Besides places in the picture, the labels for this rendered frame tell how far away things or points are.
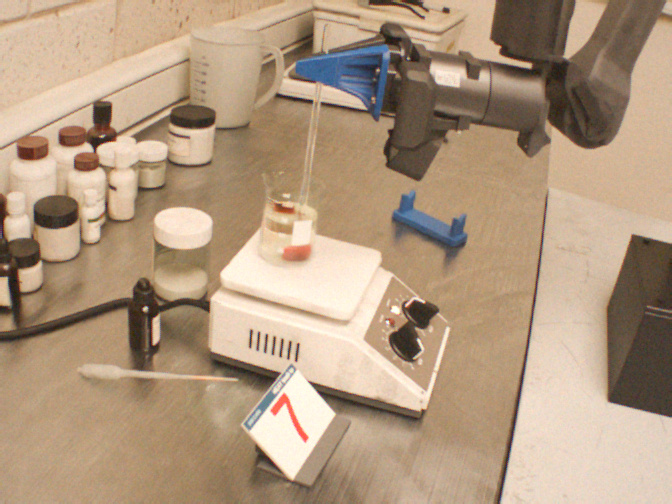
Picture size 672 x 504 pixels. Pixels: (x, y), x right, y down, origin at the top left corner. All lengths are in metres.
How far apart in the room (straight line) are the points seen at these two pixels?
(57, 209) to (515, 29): 0.50
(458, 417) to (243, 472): 0.20
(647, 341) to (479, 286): 0.25
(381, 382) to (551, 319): 0.28
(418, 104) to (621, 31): 0.21
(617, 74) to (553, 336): 0.31
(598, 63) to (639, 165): 1.44
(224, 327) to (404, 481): 0.20
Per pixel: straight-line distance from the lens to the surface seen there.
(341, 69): 0.60
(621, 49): 0.66
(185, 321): 0.74
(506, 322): 0.82
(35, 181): 0.86
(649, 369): 0.73
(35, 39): 1.00
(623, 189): 2.10
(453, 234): 0.95
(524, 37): 0.61
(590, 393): 0.76
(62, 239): 0.82
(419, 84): 0.53
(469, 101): 0.61
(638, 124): 2.04
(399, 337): 0.65
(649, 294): 0.72
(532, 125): 0.63
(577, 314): 0.88
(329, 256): 0.69
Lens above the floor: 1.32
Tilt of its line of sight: 28 degrees down
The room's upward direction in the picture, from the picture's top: 9 degrees clockwise
